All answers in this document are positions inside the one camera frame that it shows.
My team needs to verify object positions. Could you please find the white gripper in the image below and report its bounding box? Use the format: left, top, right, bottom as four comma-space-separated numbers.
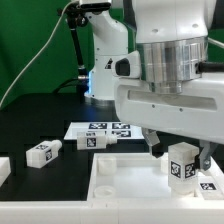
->
115, 73, 224, 171

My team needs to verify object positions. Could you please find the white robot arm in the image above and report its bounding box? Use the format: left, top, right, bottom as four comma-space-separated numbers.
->
112, 0, 224, 170

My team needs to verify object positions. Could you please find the white marker sheet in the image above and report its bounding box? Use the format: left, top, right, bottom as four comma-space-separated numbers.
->
64, 122, 143, 140

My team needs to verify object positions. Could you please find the white square tabletop panel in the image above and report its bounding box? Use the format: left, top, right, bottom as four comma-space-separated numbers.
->
87, 153, 198, 200

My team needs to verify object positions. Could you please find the white front fence bar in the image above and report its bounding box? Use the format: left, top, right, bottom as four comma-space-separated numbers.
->
0, 199, 224, 224

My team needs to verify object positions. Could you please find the white left fence block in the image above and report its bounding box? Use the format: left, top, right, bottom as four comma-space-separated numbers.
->
0, 157, 11, 187

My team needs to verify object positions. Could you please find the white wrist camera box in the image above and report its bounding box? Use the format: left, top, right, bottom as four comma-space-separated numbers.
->
112, 51, 141, 79

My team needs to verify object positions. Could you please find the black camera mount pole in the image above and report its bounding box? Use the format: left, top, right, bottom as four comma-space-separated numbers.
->
57, 1, 89, 95

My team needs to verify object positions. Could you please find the grey cable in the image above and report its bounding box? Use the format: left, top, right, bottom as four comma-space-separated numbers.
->
0, 0, 78, 108

